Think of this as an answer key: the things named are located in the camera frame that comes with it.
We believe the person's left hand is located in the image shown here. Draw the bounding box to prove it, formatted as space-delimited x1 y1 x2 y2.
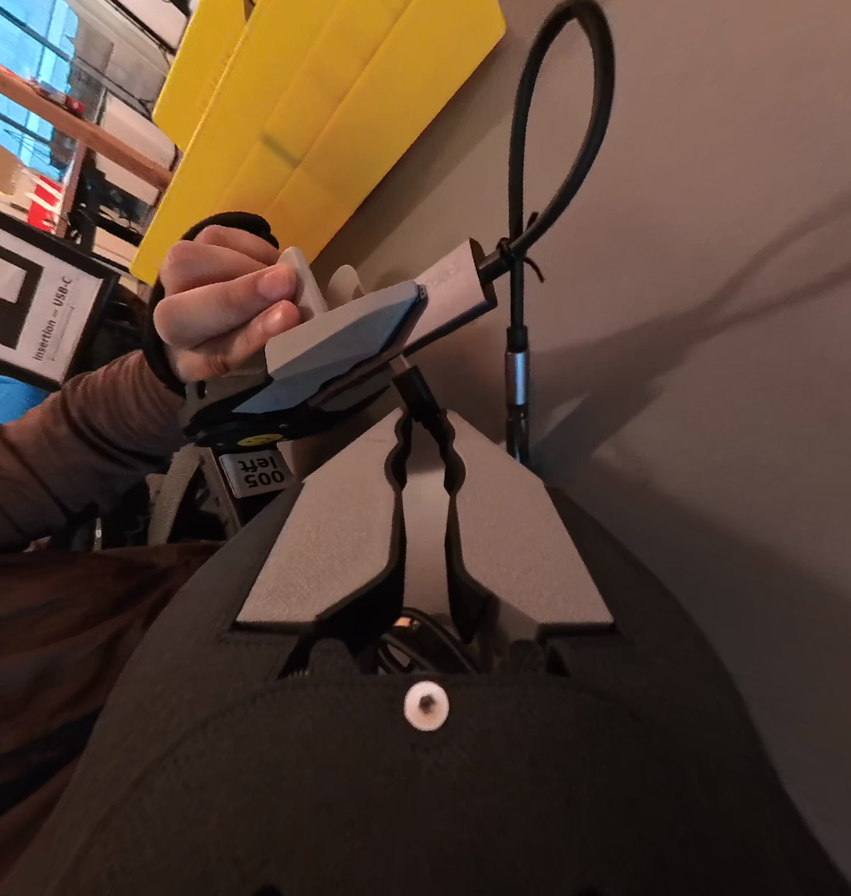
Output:
153 224 300 382

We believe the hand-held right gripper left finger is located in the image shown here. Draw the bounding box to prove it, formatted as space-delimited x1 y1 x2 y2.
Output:
235 408 409 641

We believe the person's brown sweater torso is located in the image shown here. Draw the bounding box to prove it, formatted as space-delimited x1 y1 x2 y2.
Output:
0 542 225 896

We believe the yellow plastic bin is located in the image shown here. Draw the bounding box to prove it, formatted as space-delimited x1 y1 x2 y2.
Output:
128 0 508 286

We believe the blue-lit window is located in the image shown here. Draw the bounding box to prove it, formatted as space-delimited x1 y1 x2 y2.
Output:
0 0 85 170

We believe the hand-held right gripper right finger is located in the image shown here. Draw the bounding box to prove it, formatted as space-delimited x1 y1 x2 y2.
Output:
441 409 615 644

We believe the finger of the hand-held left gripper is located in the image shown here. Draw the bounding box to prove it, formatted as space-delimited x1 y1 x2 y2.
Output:
265 244 428 392
231 349 400 424

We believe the blue box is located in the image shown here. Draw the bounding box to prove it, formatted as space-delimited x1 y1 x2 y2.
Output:
0 370 57 436

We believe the black usb-c cable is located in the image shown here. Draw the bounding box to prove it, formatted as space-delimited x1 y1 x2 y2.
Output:
378 353 480 674

